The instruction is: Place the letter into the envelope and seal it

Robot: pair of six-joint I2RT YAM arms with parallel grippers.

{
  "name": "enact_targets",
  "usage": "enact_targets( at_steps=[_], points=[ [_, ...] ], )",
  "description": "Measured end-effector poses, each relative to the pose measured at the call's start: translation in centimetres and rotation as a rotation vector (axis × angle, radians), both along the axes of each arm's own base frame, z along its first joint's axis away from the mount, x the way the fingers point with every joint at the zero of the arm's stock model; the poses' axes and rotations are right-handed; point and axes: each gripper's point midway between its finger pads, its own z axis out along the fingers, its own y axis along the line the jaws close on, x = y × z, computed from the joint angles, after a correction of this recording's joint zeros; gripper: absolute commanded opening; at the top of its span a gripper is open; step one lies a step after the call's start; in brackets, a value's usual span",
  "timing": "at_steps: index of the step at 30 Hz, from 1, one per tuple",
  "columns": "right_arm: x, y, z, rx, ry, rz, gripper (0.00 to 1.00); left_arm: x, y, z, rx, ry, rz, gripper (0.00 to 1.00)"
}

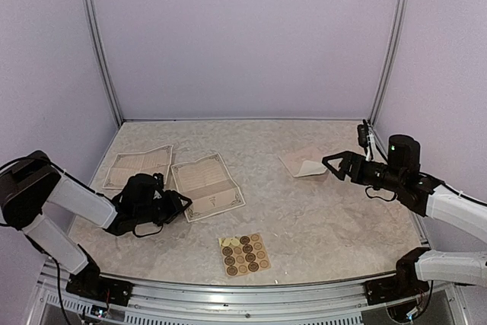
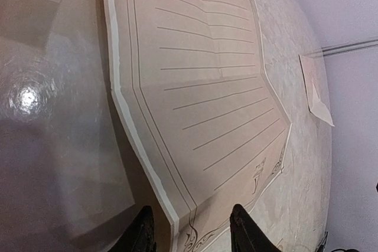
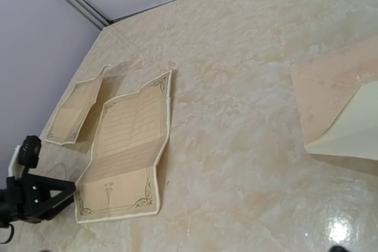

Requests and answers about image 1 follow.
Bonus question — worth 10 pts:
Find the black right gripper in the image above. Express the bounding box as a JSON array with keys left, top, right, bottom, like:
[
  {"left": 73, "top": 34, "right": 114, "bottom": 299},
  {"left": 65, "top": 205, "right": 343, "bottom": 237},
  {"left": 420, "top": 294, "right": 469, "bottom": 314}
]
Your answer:
[{"left": 323, "top": 151, "right": 405, "bottom": 193}]

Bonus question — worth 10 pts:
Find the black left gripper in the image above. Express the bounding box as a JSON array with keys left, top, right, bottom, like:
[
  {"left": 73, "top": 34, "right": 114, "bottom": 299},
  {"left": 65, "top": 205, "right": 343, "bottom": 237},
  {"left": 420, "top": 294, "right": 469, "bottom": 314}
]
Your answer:
[{"left": 135, "top": 190, "right": 192, "bottom": 226}]

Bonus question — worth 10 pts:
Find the cream letter with ornate border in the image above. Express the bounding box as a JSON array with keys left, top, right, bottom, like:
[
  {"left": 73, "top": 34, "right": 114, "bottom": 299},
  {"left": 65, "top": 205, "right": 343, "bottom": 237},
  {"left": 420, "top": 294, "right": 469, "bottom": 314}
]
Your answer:
[{"left": 170, "top": 152, "right": 246, "bottom": 223}]

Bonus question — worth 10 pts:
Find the pink envelope with cream flap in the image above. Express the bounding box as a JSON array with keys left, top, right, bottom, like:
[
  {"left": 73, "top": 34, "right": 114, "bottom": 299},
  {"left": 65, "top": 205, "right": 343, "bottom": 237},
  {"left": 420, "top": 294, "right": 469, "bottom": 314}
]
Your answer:
[{"left": 279, "top": 147, "right": 327, "bottom": 178}]

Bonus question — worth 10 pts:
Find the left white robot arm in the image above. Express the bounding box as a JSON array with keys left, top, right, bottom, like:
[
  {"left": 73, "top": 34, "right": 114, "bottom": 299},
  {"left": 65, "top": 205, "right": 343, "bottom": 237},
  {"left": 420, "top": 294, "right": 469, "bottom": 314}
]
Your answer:
[{"left": 1, "top": 150, "right": 193, "bottom": 301}]

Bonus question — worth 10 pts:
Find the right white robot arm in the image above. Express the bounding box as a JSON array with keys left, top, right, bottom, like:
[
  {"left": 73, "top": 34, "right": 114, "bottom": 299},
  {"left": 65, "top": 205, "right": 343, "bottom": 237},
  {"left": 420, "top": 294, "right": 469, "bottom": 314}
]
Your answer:
[{"left": 322, "top": 135, "right": 486, "bottom": 304}]

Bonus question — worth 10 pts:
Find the brown seal sticker sheet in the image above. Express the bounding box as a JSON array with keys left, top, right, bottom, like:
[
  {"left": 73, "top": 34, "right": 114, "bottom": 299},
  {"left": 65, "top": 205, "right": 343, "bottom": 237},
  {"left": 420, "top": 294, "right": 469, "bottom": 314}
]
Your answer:
[{"left": 218, "top": 233, "right": 271, "bottom": 277}]

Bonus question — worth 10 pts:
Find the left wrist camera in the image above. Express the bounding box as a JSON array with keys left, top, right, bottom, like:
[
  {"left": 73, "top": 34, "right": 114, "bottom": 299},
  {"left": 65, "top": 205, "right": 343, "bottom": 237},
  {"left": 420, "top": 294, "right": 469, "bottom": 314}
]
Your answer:
[{"left": 152, "top": 173, "right": 164, "bottom": 199}]

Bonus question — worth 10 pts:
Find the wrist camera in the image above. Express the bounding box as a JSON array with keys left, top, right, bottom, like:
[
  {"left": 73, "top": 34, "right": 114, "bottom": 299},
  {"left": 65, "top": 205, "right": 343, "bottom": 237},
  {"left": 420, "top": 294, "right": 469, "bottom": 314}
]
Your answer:
[
  {"left": 152, "top": 173, "right": 164, "bottom": 199},
  {"left": 357, "top": 119, "right": 370, "bottom": 150}
]

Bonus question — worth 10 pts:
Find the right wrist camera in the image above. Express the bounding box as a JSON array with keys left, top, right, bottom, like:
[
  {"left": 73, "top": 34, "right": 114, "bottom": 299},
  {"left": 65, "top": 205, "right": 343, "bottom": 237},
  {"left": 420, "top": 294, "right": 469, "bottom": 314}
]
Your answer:
[{"left": 357, "top": 119, "right": 370, "bottom": 150}]

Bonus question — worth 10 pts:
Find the front aluminium rail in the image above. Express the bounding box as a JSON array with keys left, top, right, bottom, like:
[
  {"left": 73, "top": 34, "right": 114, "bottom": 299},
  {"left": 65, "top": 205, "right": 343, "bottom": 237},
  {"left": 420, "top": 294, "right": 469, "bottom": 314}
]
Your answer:
[{"left": 25, "top": 261, "right": 470, "bottom": 324}]

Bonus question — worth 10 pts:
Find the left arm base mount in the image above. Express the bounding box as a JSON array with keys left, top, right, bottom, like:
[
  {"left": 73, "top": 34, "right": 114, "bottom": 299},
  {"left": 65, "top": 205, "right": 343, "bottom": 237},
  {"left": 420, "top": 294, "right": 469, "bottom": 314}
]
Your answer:
[{"left": 65, "top": 276, "right": 134, "bottom": 307}]

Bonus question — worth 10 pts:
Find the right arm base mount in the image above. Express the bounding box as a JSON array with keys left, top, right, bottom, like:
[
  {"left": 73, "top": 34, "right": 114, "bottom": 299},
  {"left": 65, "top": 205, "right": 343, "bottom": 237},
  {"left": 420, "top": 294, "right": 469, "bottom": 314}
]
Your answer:
[{"left": 364, "top": 276, "right": 430, "bottom": 306}]

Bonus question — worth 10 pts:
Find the right aluminium frame post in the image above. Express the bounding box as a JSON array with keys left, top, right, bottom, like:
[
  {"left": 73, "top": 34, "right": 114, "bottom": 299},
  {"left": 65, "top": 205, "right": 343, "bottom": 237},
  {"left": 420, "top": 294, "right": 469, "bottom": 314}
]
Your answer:
[{"left": 369, "top": 0, "right": 408, "bottom": 126}]

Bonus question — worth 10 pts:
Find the aluminium frame post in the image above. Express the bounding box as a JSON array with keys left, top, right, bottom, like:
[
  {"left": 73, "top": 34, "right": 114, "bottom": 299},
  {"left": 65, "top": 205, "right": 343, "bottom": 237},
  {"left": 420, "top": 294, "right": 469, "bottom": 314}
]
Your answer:
[
  {"left": 82, "top": 0, "right": 125, "bottom": 128},
  {"left": 369, "top": 0, "right": 408, "bottom": 126}
]

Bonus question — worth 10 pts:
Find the left aluminium frame post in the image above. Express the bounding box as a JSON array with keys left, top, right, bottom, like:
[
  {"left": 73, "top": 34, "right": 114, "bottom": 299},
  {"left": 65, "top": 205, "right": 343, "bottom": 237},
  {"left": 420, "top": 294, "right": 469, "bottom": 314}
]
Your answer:
[{"left": 82, "top": 0, "right": 125, "bottom": 128}]

